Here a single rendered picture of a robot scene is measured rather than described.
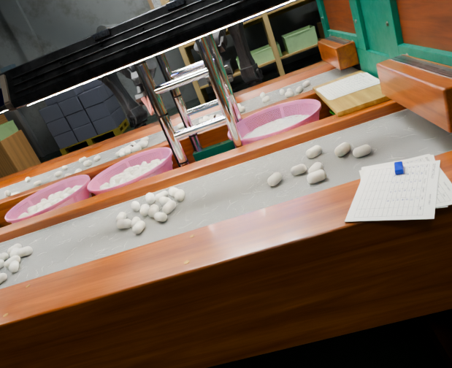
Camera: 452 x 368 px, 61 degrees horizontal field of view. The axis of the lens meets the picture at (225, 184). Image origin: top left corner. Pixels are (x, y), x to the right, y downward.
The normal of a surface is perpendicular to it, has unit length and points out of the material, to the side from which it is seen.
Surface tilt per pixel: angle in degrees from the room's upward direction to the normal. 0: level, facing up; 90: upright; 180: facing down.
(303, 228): 0
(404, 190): 0
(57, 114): 90
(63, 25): 90
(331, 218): 0
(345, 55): 90
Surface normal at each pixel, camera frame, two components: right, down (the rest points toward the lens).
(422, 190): -0.35, -0.86
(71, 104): 0.00, 0.39
